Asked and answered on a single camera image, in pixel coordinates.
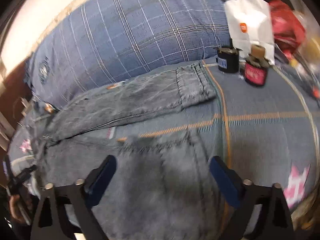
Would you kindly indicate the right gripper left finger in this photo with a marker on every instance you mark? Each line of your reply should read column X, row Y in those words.
column 51, row 220

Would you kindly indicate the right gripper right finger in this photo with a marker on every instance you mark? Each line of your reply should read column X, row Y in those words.
column 274, row 221

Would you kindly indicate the grey denim pants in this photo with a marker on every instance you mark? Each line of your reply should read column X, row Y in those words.
column 163, row 128

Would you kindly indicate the person's left hand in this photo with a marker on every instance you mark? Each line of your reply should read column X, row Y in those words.
column 15, row 210

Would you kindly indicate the wooden headboard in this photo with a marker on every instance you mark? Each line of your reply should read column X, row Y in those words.
column 13, row 90

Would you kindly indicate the black box red label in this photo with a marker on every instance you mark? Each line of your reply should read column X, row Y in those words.
column 256, row 71

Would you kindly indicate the black box blue label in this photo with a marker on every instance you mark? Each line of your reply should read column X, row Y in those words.
column 228, row 59

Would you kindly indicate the blue plaid pillow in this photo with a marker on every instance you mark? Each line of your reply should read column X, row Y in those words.
column 108, row 41

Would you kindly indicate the red plastic bag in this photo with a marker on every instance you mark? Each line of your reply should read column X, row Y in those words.
column 288, row 32

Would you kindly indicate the white paper shopping bag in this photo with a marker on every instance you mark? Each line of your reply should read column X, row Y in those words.
column 249, row 22

